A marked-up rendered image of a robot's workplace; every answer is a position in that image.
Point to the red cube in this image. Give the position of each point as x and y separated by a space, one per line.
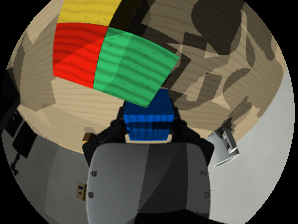
76 51

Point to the green cube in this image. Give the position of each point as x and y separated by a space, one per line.
132 68

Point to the orange wooden bar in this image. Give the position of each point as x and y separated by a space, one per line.
87 136

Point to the yellow cube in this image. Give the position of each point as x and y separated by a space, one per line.
111 13

